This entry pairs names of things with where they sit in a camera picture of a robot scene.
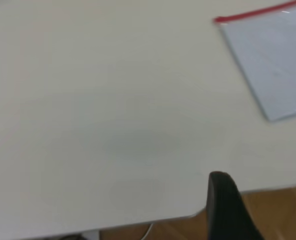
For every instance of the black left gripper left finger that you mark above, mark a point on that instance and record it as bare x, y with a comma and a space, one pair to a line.
227, 212

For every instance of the transparent zip bag red zipper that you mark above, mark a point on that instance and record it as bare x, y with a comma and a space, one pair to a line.
270, 62

